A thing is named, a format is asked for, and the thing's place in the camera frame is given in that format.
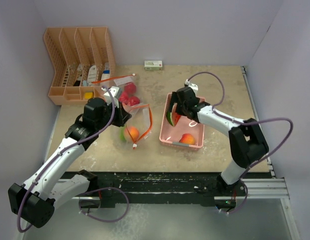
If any green white small box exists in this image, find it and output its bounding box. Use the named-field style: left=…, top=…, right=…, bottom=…
left=144, top=60, right=163, bottom=71

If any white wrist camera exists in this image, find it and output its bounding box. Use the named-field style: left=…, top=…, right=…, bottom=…
left=184, top=79, right=199, bottom=94
left=102, top=86, right=122, bottom=106

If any yellow grey stamp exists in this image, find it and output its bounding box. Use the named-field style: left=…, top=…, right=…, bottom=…
left=84, top=92, right=94, bottom=100

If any watermelon slice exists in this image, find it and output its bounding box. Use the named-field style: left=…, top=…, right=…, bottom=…
left=166, top=103, right=181, bottom=127

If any clear orange-zipper bag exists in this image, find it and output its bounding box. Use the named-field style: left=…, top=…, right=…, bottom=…
left=93, top=73, right=142, bottom=103
left=114, top=103, right=153, bottom=150

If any peach plastic file organizer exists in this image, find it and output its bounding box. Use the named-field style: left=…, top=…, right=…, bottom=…
left=44, top=27, right=116, bottom=106

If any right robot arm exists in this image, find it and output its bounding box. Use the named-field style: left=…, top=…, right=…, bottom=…
left=166, top=86, right=269, bottom=196

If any white leaflet package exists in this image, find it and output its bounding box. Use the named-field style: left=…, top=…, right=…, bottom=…
left=87, top=65, right=97, bottom=86

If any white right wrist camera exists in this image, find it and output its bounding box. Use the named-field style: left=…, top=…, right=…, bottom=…
left=184, top=79, right=199, bottom=94

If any blue white box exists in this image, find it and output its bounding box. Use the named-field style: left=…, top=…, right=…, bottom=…
left=101, top=70, right=111, bottom=81

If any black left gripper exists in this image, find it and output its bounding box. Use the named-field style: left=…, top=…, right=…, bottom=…
left=96, top=99, right=131, bottom=131

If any red apple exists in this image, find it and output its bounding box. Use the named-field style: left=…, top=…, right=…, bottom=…
left=124, top=82, right=137, bottom=95

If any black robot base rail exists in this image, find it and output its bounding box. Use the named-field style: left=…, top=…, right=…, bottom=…
left=78, top=171, right=247, bottom=208

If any pink perforated plastic basket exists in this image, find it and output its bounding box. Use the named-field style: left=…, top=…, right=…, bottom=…
left=159, top=93, right=205, bottom=151

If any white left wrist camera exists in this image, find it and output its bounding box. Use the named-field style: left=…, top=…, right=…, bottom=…
left=102, top=86, right=122, bottom=106

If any clear orange-zipper top bag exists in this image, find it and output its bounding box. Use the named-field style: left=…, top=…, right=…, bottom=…
left=93, top=73, right=142, bottom=103

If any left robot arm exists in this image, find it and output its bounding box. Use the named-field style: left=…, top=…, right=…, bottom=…
left=8, top=97, right=132, bottom=233

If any dark red round fruit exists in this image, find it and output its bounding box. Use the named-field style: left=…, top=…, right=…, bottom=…
left=119, top=91, right=129, bottom=104

